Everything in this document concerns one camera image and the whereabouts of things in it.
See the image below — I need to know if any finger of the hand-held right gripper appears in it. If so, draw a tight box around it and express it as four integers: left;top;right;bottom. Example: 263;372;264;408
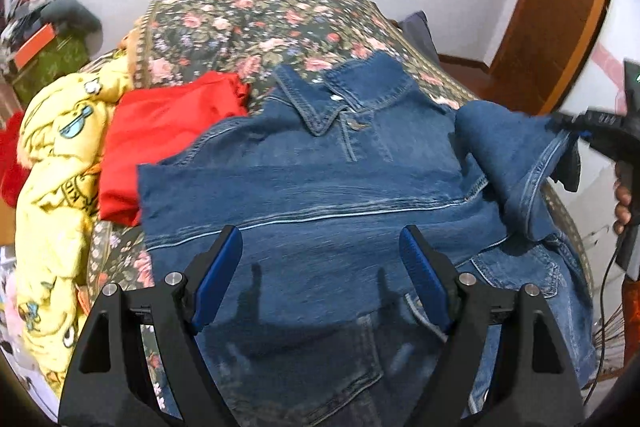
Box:
547;109;626;142

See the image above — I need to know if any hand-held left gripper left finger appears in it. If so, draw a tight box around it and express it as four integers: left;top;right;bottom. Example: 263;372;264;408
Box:
58;225;244;427

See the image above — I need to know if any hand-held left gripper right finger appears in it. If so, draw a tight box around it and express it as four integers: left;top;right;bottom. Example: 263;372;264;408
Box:
399;225;586;427

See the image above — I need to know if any blue denim jacket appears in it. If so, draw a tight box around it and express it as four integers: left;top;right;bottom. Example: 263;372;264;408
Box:
136;51;599;427

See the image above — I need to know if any person's right hand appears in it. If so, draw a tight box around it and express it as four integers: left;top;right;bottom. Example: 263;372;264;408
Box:
613;181;633;236

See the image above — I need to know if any wooden door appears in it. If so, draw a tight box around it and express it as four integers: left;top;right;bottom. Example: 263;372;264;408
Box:
487;0;618;116

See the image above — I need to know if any red cloth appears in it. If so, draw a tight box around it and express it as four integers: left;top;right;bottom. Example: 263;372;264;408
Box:
98;71;251;228

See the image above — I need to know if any yellow printed garment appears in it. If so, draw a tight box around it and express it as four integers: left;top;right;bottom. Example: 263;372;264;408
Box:
14;57;133;400

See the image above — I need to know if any dark blue pillow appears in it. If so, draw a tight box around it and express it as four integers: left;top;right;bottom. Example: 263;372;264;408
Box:
397;11;443;60

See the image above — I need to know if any red fabric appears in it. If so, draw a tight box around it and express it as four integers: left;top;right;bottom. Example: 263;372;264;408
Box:
0;112;32;208

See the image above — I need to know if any floral bedspread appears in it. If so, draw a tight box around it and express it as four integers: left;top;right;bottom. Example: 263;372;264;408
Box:
85;0;596;413

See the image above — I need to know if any green patterned box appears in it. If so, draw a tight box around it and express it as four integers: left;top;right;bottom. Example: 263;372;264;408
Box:
11;34;91;108

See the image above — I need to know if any orange box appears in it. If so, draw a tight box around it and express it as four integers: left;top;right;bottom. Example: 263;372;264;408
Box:
14;24;56;70

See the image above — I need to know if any grey plush cushion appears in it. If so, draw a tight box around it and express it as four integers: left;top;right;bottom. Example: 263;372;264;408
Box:
41;0;103;36

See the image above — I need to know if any black cable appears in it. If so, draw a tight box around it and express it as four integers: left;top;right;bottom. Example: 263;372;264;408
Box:
580;252;621;388

